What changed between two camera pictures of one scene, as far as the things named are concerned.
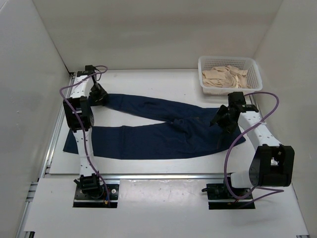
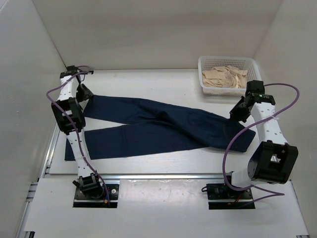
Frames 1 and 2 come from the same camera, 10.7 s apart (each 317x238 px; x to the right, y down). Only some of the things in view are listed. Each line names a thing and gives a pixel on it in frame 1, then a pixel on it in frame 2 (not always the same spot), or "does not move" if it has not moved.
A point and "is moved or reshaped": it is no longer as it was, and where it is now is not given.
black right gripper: x=223 y=110 -> x=235 y=114
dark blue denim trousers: x=194 y=134 is moved or reshaped
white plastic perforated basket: x=221 y=75 does not move
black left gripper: x=103 y=94 -> x=87 y=93
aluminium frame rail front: x=163 y=177 does not move
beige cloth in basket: x=226 y=76 does not move
